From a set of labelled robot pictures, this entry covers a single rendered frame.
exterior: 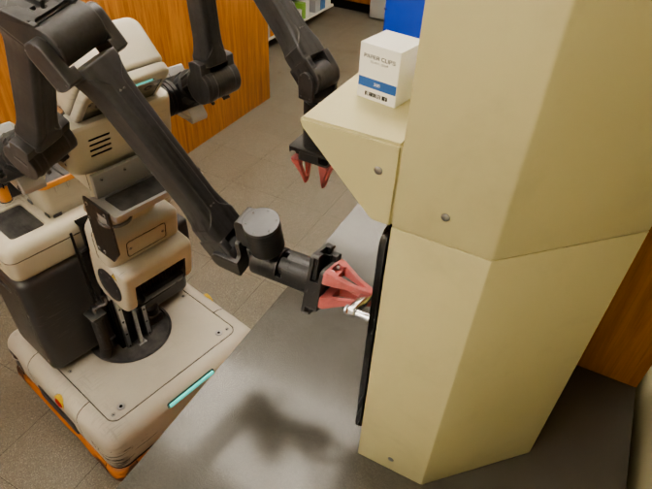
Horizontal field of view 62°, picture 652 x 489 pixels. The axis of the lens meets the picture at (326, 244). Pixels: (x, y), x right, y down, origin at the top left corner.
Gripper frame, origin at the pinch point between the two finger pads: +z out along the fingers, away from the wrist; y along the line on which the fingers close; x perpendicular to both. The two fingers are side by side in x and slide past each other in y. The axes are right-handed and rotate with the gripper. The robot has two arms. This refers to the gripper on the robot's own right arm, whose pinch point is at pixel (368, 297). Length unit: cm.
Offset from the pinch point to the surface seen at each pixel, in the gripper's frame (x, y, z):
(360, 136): -20.3, 27.6, 0.6
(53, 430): 35, -113, -109
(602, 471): 12.1, -21.5, 41.7
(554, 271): -10.9, 17.0, 22.4
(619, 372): 31, -13, 42
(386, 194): -18.6, 22.1, 4.1
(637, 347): 29, -6, 43
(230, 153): 215, -54, -163
